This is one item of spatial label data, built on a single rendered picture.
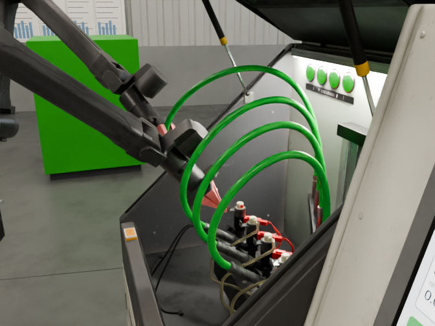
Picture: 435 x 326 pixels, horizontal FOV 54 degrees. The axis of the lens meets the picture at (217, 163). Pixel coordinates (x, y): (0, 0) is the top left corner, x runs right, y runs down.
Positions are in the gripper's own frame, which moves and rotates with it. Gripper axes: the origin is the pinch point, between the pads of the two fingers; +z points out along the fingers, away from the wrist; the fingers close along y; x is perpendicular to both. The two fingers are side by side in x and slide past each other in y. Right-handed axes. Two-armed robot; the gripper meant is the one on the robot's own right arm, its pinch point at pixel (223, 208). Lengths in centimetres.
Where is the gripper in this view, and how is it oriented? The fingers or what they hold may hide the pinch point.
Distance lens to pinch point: 100.8
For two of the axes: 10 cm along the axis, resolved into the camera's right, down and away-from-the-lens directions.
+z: 6.9, 6.8, 2.5
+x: -0.4, -3.1, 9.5
